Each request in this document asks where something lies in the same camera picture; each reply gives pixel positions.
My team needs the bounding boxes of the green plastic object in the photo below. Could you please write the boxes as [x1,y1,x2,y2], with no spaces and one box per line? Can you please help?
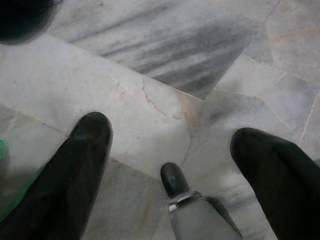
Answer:
[0,136,47,208]

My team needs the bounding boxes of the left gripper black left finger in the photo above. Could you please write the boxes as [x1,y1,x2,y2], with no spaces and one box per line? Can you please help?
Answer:
[0,111,113,240]

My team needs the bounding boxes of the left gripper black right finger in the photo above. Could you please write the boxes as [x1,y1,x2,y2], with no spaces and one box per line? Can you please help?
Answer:
[229,127,320,240]

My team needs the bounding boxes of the grey leg with black foot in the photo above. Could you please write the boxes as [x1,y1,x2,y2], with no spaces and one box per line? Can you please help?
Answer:
[160,162,243,240]

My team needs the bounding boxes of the black rounded object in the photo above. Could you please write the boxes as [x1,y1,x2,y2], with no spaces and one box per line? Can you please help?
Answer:
[0,0,60,46]

